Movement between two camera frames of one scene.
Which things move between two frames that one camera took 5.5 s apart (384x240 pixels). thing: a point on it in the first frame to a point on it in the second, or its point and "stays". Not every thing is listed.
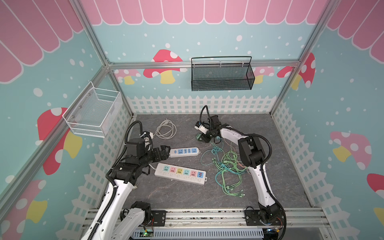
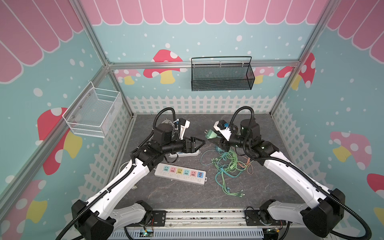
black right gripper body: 208,135 to 224,140
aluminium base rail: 296,218 stays
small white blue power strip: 186,151 stays
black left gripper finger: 164,153 to 199,146
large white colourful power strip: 181,173 stays
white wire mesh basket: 94,111 stays
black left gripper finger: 163,149 to 195,138
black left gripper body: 156,156 to 186,149
